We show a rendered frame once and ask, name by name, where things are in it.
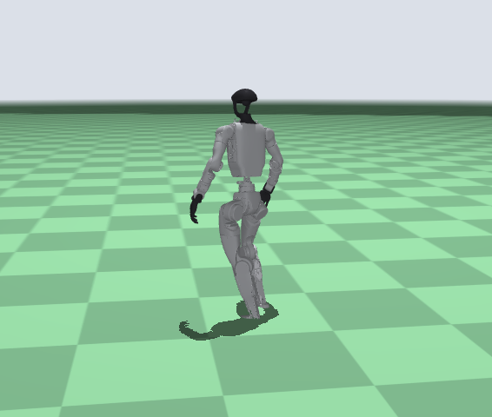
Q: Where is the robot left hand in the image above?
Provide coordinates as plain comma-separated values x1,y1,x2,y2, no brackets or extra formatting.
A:
190,194,203,223

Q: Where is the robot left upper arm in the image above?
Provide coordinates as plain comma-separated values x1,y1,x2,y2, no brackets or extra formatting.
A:
209,125,235,172

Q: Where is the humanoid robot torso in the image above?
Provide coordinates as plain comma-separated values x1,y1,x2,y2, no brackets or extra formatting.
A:
227,119,266,215

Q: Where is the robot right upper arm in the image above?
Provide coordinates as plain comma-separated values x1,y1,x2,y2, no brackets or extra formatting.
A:
264,127,283,169

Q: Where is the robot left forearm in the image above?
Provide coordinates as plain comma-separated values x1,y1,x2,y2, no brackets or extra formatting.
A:
193,157,216,198

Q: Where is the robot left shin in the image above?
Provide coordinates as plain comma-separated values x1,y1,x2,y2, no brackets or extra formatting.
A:
232,261,260,319

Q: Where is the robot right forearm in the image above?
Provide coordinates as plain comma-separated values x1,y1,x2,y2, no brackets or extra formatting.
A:
265,166,283,192

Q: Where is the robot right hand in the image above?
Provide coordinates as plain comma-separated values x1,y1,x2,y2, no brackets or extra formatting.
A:
260,183,275,208

